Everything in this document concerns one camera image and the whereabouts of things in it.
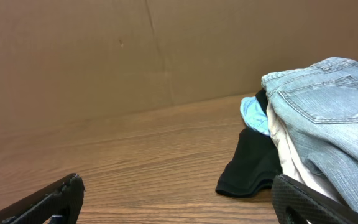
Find beige shorts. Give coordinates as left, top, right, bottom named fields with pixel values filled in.
left=267, top=103, right=346, bottom=205

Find light blue denim shorts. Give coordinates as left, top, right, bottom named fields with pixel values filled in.
left=262, top=57, right=358, bottom=212

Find black garment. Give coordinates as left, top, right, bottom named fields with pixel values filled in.
left=215, top=89, right=282, bottom=198

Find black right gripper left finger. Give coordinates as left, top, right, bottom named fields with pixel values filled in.
left=0, top=173, right=85, bottom=224

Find light blue garment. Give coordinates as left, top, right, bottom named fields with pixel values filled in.
left=240, top=96, right=270, bottom=136

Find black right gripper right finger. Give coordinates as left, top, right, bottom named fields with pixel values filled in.
left=272, top=174, right=358, bottom=224

